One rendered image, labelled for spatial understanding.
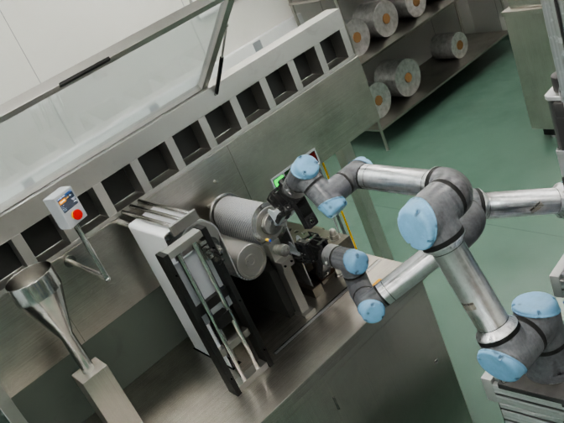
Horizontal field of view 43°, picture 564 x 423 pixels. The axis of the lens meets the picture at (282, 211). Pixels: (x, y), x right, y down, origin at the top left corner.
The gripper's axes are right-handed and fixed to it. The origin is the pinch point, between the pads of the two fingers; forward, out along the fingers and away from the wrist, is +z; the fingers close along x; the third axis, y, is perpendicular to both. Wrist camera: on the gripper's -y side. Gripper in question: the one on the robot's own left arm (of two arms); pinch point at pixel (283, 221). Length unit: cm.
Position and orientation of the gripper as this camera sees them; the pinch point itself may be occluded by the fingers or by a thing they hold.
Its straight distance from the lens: 234.4
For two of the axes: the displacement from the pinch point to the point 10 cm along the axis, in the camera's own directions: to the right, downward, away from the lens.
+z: -2.4, 4.3, 8.7
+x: -7.0, 5.4, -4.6
